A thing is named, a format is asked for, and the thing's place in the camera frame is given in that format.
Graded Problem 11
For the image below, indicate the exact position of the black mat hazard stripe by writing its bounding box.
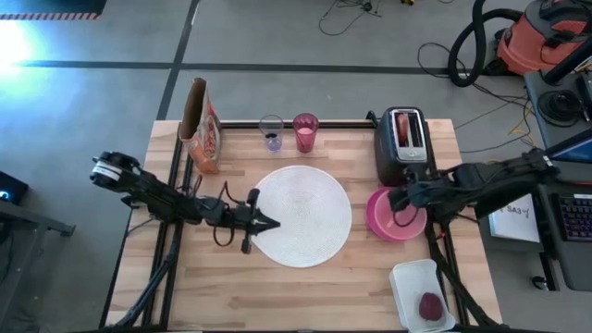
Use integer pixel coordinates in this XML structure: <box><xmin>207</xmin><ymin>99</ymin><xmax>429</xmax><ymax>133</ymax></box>
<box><xmin>0</xmin><ymin>0</ymin><xmax>109</xmax><ymax>21</ymax></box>

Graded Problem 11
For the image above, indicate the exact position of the brown bagel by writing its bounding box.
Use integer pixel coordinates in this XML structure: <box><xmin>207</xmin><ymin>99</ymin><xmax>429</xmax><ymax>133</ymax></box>
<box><xmin>395</xmin><ymin>112</ymin><xmax>412</xmax><ymax>144</ymax></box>

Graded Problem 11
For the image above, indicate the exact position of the long black floor cable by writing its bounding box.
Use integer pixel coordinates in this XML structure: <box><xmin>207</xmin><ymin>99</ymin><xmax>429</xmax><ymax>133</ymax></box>
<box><xmin>416</xmin><ymin>42</ymin><xmax>534</xmax><ymax>155</ymax></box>

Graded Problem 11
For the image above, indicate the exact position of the white round woven placemat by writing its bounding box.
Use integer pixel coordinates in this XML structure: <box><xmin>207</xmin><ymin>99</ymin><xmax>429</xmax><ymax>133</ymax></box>
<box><xmin>249</xmin><ymin>165</ymin><xmax>353</xmax><ymax>269</ymax></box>

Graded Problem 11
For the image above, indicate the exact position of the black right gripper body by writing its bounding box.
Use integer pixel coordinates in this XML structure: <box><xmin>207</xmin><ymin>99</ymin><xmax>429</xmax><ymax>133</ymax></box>
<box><xmin>404</xmin><ymin>173</ymin><xmax>460</xmax><ymax>218</ymax></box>

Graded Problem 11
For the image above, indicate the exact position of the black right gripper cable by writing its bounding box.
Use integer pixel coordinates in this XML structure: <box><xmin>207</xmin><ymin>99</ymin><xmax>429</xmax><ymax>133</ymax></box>
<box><xmin>391</xmin><ymin>202</ymin><xmax>422</xmax><ymax>229</ymax></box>

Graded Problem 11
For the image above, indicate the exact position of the clear glass tumbler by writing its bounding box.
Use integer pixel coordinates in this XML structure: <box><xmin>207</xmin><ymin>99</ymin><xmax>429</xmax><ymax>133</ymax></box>
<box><xmin>257</xmin><ymin>114</ymin><xmax>286</xmax><ymax>154</ymax></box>

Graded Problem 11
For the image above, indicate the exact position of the black backlit keyboard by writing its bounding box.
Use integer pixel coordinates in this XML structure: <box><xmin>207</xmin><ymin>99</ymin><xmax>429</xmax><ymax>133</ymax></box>
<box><xmin>556</xmin><ymin>192</ymin><xmax>592</xmax><ymax>243</ymax></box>

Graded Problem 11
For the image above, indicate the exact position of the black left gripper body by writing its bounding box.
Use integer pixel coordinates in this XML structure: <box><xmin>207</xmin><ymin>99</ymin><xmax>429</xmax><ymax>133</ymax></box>
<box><xmin>199</xmin><ymin>188</ymin><xmax>261</xmax><ymax>255</ymax></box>

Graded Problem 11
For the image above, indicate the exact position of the black aluminium table frame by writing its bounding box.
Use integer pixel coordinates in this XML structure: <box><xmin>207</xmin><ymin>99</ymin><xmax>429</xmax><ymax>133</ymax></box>
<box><xmin>99</xmin><ymin>118</ymin><xmax>508</xmax><ymax>333</ymax></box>

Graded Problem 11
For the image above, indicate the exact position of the grey desk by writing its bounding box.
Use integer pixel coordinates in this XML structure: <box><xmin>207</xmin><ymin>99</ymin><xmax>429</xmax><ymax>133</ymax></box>
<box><xmin>523</xmin><ymin>68</ymin><xmax>592</xmax><ymax>293</ymax></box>

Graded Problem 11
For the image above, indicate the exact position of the black device blue light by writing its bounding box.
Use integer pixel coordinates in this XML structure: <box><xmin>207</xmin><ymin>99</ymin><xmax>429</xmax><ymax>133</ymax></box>
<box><xmin>0</xmin><ymin>170</ymin><xmax>31</xmax><ymax>207</ymax></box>

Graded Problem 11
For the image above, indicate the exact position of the yellow cable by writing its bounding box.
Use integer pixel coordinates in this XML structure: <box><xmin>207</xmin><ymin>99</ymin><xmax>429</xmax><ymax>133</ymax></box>
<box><xmin>507</xmin><ymin>102</ymin><xmax>539</xmax><ymax>151</ymax></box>

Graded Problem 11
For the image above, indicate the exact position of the orange shop vacuum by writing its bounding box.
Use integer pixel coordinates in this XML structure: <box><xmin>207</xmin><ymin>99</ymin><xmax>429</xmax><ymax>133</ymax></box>
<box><xmin>495</xmin><ymin>0</ymin><xmax>592</xmax><ymax>78</ymax></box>

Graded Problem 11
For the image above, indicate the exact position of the orange cereal bag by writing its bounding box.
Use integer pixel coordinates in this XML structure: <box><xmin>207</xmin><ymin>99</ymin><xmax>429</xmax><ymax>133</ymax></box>
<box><xmin>178</xmin><ymin>77</ymin><xmax>223</xmax><ymax>176</ymax></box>

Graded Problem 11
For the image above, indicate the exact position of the grey metal stand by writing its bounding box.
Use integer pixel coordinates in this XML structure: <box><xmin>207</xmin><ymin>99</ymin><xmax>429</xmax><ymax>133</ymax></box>
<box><xmin>0</xmin><ymin>198</ymin><xmax>78</xmax><ymax>326</ymax></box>

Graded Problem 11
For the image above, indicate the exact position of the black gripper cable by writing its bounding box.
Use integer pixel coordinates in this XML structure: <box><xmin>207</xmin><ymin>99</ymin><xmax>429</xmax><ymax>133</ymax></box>
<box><xmin>391</xmin><ymin>202</ymin><xmax>422</xmax><ymax>229</ymax></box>
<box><xmin>211</xmin><ymin>180</ymin><xmax>240</xmax><ymax>248</ymax></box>

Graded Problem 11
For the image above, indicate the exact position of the red faceted plastic tumbler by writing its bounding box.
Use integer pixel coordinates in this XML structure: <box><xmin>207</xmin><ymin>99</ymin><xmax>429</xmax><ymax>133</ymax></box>
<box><xmin>291</xmin><ymin>112</ymin><xmax>321</xmax><ymax>154</ymax></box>

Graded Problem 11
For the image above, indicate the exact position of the white paper sheet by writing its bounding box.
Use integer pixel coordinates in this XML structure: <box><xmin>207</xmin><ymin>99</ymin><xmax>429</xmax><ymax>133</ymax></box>
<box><xmin>487</xmin><ymin>198</ymin><xmax>542</xmax><ymax>244</ymax></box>

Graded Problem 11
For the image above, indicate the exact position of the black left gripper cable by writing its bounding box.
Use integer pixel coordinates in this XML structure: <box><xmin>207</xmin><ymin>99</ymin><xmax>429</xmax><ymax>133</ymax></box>
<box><xmin>211</xmin><ymin>180</ymin><xmax>240</xmax><ymax>248</ymax></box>

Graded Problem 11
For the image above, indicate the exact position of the dark red plum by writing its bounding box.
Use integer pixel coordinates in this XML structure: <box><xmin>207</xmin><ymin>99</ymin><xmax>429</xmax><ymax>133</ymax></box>
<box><xmin>417</xmin><ymin>291</ymin><xmax>446</xmax><ymax>323</ymax></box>

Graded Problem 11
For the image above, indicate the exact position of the black vacuum hose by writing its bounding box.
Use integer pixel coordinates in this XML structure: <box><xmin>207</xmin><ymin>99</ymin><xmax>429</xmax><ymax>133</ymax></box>
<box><xmin>447</xmin><ymin>0</ymin><xmax>524</xmax><ymax>89</ymax></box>

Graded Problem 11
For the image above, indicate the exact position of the pale pink plastic bowl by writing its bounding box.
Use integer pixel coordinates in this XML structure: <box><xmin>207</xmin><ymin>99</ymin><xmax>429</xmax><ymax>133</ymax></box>
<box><xmin>371</xmin><ymin>186</ymin><xmax>428</xmax><ymax>239</ymax></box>

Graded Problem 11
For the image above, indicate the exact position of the white plastic container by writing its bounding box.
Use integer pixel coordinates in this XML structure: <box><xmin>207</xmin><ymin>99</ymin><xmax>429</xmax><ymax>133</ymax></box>
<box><xmin>388</xmin><ymin>258</ymin><xmax>457</xmax><ymax>333</ymax></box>

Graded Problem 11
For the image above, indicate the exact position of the black slanted bar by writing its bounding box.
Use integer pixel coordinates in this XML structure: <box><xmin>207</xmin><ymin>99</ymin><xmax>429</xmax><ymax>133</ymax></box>
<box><xmin>542</xmin><ymin>36</ymin><xmax>592</xmax><ymax>87</ymax></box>

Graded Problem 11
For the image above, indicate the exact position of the dark grey toaster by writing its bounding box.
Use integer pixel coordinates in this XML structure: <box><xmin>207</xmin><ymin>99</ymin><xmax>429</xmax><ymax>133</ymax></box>
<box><xmin>373</xmin><ymin>106</ymin><xmax>437</xmax><ymax>188</ymax></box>

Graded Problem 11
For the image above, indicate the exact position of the magenta plastic plate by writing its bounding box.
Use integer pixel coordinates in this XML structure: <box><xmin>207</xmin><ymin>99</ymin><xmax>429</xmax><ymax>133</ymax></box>
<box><xmin>364</xmin><ymin>185</ymin><xmax>428</xmax><ymax>244</ymax></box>

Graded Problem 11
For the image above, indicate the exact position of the black cable coil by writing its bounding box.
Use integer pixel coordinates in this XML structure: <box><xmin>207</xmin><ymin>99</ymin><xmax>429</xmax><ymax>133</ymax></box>
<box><xmin>536</xmin><ymin>88</ymin><xmax>588</xmax><ymax>128</ymax></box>

